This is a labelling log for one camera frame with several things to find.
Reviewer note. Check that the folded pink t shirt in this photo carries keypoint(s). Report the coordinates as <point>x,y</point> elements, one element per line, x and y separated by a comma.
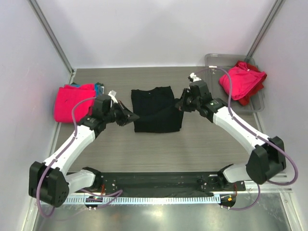
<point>67,97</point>

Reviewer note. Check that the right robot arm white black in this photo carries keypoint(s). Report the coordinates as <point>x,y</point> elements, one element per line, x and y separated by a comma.
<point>264,161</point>

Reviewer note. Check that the black t shirt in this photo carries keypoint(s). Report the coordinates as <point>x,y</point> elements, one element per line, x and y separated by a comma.
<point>157,111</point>

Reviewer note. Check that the folded green t shirt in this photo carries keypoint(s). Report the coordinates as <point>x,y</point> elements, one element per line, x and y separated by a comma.
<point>88,86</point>

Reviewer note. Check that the pink t shirt in bin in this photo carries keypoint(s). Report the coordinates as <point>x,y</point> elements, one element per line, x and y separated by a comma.
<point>240,81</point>

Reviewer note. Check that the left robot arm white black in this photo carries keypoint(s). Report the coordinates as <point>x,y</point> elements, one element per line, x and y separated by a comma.
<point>49,181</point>

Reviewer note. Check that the aluminium frame post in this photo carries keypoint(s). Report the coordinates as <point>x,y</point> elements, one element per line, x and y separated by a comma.
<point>48,30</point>
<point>278,4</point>

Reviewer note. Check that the slotted cable duct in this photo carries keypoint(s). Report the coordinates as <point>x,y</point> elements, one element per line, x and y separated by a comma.
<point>87,200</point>

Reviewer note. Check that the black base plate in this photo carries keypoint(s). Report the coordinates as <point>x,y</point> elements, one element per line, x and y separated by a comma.
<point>163,184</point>

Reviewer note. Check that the left aluminium frame post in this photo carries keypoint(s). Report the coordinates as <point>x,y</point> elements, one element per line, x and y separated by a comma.
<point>48,30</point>

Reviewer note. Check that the red t shirt in bin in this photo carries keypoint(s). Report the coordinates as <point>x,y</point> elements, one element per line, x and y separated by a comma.
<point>255,84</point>

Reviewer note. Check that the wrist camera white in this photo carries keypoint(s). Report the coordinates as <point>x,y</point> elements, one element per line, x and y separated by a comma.
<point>112,94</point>
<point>193,78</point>

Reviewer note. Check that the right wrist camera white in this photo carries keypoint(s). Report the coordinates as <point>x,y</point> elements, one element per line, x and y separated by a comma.
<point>193,78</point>

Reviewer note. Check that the aluminium rail front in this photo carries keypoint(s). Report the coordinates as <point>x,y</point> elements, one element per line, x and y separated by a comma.
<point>269,187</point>

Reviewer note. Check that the folded white t shirt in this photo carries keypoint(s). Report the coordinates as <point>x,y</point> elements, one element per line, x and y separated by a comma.
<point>101,90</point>

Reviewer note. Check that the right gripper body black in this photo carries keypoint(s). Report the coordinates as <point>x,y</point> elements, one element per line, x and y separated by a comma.
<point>193,103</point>

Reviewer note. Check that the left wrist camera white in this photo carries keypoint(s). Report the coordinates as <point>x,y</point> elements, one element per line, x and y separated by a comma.
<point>112,94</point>

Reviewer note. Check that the right aluminium frame post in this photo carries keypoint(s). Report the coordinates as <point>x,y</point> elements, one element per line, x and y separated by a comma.
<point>278,4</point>

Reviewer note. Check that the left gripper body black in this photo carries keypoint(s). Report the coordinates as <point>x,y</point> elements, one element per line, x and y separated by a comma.
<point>111,115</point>

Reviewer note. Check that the clear plastic bin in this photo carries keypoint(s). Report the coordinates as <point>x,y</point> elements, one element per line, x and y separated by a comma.
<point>212,76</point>

